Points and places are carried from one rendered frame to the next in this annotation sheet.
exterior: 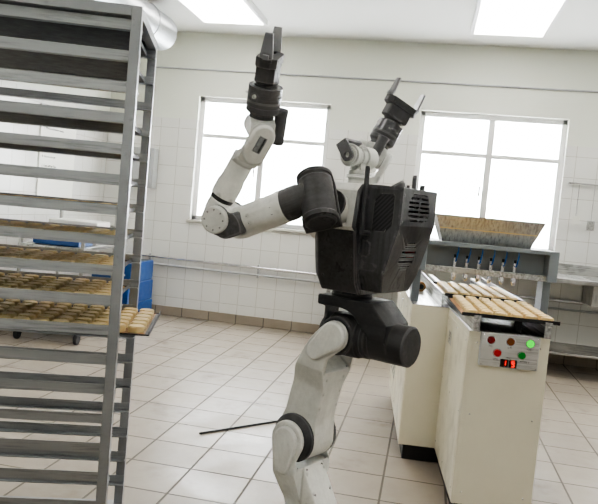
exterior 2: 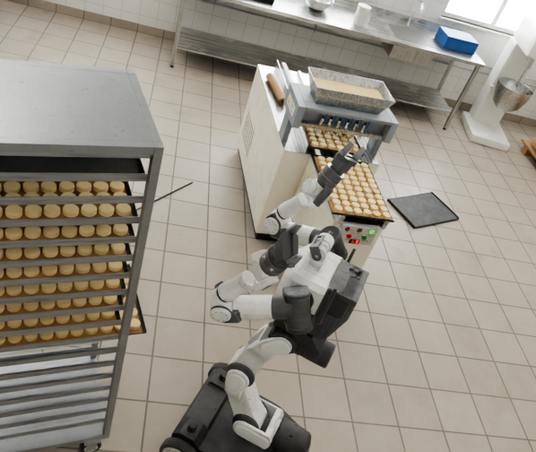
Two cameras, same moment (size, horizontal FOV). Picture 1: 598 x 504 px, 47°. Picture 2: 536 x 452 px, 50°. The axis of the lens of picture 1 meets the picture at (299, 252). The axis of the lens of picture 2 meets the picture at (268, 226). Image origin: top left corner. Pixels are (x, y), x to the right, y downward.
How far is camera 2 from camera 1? 1.79 m
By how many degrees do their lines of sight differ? 42
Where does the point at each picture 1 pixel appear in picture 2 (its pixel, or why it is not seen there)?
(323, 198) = (306, 321)
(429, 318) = (294, 160)
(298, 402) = (246, 360)
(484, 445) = not seen: hidden behind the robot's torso
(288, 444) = (238, 384)
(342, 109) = not seen: outside the picture
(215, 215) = (221, 315)
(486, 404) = not seen: hidden behind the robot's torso
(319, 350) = (270, 351)
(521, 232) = (376, 105)
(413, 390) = (272, 203)
